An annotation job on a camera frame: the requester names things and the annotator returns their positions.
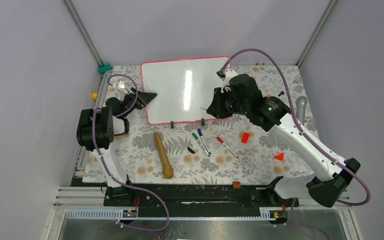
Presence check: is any blue whiteboard marker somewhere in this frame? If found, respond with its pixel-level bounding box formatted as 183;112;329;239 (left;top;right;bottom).
197;128;211;156

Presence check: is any gold toy microphone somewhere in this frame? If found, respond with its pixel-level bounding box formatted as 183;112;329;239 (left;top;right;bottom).
153;132;174;179

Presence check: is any green whiteboard marker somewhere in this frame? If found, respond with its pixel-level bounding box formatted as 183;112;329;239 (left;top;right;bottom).
192;133;211;157

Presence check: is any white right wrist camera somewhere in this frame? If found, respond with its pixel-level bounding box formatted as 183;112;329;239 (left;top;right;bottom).
216;68;238;81

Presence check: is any silver toy microphone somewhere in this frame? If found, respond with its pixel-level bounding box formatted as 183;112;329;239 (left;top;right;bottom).
295;96;308;124

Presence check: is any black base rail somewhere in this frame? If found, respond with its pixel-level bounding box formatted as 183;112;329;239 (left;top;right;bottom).
96;182;300;218

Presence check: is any small brown cube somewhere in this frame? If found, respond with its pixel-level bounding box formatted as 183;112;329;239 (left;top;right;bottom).
232;181;242;189

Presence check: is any pink framed whiteboard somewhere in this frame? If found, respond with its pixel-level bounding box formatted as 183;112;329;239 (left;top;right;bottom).
140;56;229;125

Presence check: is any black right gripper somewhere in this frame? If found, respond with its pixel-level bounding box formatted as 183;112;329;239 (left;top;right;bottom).
207;86;249;119

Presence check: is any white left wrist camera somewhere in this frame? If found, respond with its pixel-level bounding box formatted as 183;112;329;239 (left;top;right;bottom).
116;80;129;94

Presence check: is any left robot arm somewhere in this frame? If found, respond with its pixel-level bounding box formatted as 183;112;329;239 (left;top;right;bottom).
76;87;158;206

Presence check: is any floral patterned table mat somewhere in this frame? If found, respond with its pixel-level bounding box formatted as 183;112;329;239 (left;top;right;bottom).
81;64;335;186

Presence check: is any red whiteboard marker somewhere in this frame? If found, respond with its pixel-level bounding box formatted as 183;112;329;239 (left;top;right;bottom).
216;136;240;159

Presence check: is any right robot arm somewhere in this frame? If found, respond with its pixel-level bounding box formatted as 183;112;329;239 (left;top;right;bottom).
206;69;361;208

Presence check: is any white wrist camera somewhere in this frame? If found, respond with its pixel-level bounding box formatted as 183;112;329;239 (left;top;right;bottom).
216;68;238;81
116;80;129;94

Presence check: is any teal clamp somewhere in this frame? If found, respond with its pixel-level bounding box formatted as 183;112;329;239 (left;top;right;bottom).
97;63;113;74

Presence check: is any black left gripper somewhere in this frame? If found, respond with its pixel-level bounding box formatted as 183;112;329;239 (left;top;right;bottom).
120;87;157;118

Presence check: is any red triangular block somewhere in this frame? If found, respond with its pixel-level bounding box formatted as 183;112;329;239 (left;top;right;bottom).
274;152;285;161

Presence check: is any black marker cap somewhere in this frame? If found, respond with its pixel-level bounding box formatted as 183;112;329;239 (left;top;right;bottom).
187;147;196;154

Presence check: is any small red block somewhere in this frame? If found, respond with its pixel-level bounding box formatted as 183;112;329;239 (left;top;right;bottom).
241;132;250;144

